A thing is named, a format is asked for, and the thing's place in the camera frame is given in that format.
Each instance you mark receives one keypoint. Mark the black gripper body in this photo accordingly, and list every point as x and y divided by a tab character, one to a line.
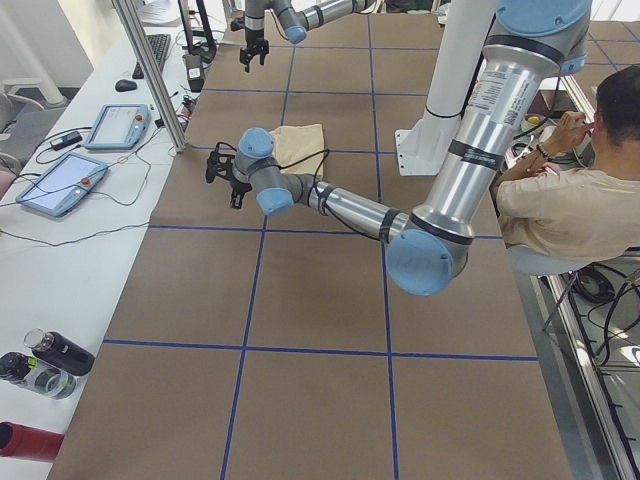
254	39
238	186

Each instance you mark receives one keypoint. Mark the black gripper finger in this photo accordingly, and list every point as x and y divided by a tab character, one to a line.
245	58
236	201

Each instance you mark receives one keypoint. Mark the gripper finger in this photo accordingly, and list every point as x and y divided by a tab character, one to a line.
263	50

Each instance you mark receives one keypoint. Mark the beige long-sleeve printed shirt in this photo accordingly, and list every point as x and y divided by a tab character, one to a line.
298	148

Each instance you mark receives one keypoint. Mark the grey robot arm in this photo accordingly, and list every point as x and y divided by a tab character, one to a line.
492	59
294	24

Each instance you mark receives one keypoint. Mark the black monitor stand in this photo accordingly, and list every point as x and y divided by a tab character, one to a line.
199	41

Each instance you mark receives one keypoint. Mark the black computer mouse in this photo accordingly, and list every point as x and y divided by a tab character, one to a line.
125	85

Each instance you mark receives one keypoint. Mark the far blue teach pendant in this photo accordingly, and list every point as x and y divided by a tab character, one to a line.
118	127

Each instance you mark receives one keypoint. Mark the blue teach pendant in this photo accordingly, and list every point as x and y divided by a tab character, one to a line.
63	185
118	127

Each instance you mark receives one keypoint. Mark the near blue teach pendant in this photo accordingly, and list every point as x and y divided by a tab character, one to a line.
63	185

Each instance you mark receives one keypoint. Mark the black water bottle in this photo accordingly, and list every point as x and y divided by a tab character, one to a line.
59	351

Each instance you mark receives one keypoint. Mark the clear water bottle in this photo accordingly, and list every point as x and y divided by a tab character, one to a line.
37	376

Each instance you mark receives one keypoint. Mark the red bottle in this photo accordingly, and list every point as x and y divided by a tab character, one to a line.
29	443

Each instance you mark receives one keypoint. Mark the seated person beige shirt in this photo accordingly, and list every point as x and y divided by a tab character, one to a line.
576	195

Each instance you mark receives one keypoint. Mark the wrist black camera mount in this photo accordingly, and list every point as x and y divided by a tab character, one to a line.
220	163

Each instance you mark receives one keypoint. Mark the aluminium frame post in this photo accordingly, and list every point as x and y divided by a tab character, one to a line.
137	37

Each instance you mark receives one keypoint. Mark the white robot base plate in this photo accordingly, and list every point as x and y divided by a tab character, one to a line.
418	152

